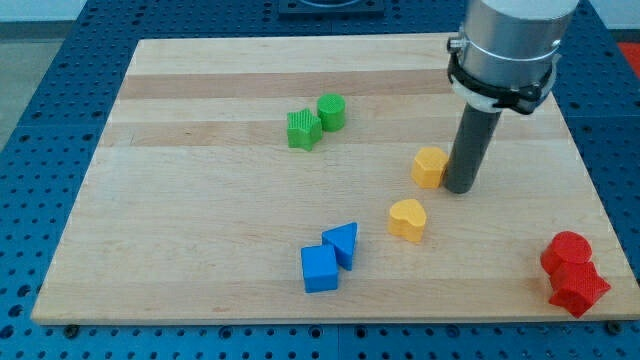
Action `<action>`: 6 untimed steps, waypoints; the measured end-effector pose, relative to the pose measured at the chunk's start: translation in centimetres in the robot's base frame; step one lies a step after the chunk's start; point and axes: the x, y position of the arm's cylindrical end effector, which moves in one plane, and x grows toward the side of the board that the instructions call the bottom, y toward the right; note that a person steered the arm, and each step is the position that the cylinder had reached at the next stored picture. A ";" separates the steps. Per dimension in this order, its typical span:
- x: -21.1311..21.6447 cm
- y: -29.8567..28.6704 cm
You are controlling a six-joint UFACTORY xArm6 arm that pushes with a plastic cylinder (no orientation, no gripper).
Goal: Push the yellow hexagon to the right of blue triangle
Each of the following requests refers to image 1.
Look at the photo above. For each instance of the yellow hexagon block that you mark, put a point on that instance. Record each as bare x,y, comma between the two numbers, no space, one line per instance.
428,167

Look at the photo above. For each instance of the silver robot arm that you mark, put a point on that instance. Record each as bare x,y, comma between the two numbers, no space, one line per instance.
506,52

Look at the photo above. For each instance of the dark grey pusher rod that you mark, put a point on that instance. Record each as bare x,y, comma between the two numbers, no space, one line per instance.
473,136

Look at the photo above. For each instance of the blue cube block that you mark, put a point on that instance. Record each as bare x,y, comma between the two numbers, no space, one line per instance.
319,268

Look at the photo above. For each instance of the red cylinder block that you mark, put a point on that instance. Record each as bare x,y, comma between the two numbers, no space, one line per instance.
565,247

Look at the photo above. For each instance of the wooden board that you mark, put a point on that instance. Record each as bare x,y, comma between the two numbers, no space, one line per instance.
194,210

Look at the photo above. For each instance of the yellow heart block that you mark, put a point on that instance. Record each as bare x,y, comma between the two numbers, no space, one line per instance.
407,219

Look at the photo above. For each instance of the red star block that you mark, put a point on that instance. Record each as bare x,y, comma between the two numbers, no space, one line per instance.
577,287

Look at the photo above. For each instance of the green star block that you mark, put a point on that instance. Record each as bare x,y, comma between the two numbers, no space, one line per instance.
304,129

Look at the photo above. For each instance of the green cylinder block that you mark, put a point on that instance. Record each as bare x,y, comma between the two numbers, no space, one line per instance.
331,109

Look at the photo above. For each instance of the blue triangle block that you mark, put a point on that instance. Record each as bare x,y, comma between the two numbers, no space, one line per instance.
343,239

